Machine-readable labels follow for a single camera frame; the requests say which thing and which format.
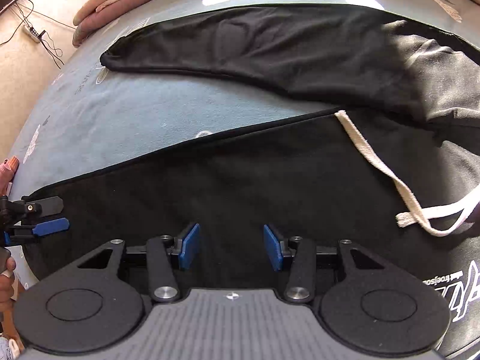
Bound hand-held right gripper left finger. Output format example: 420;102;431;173
77;222;201;302

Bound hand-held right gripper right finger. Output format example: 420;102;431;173
263;224;385;303

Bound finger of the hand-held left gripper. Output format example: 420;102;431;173
20;196;64;218
5;217;70;244

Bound black drawstring pants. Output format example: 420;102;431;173
28;4;480;360

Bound person's left hand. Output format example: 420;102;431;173
0;257;17;313

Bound blue floral bed sheet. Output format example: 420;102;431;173
9;0;480;293

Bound white power strip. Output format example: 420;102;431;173
23;24;43;43

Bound black wall cable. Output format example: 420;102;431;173
0;2;76;70

